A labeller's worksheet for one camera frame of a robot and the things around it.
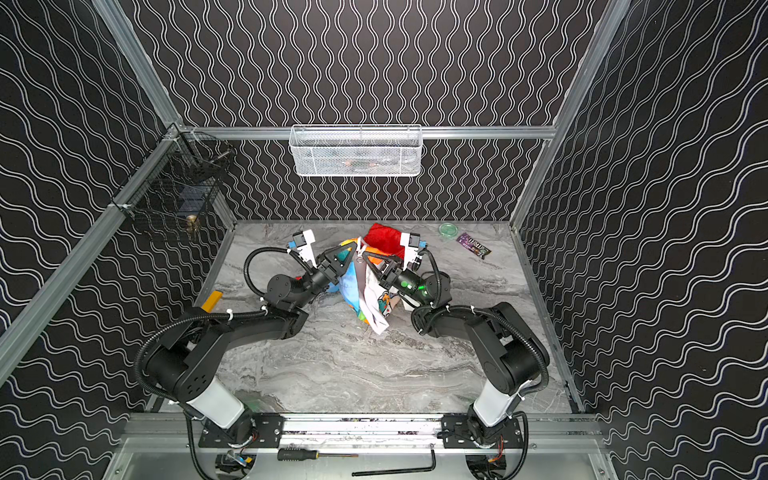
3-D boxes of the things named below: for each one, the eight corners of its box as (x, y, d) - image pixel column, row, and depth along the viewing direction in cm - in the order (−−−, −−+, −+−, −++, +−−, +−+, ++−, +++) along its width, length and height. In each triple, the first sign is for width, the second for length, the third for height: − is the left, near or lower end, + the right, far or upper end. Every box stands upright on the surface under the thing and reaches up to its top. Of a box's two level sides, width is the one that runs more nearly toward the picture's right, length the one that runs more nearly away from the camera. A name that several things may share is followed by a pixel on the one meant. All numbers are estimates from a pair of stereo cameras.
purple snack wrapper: (482, 260, 111) (483, 256, 110) (455, 241, 118) (456, 237, 116) (490, 254, 113) (491, 250, 112) (463, 235, 120) (464, 231, 118)
